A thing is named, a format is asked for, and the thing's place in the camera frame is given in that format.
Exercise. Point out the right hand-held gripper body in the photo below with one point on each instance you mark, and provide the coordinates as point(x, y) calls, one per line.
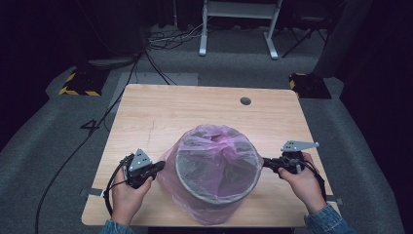
point(292, 159)

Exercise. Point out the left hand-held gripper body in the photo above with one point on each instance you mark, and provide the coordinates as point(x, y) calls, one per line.
point(139, 162)

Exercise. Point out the green round bin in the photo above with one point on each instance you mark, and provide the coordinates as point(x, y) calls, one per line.
point(177, 172)

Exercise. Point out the pink plastic bag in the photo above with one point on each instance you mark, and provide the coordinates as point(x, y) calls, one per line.
point(214, 146)

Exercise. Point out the person's right hand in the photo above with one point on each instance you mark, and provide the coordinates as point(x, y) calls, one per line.
point(307, 185)

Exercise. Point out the person's left hand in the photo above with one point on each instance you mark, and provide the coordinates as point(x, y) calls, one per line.
point(126, 201)

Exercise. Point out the grey tape strip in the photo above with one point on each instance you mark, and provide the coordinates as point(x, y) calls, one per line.
point(334, 200)

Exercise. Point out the dark round table grommet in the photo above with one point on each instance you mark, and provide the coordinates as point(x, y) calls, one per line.
point(245, 101)

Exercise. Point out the yellow black striped base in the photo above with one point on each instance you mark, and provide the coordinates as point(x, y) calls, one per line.
point(82, 83)
point(310, 86)

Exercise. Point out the black tripod stand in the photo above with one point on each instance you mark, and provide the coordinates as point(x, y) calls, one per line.
point(305, 32)

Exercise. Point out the dark cabinet with grey base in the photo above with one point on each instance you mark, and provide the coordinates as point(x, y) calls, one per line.
point(110, 32)

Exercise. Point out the dark grey curtain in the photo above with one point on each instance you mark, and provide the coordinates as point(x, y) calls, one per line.
point(344, 35)

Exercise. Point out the white metal stand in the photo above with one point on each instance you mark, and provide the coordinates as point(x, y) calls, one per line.
point(240, 9)

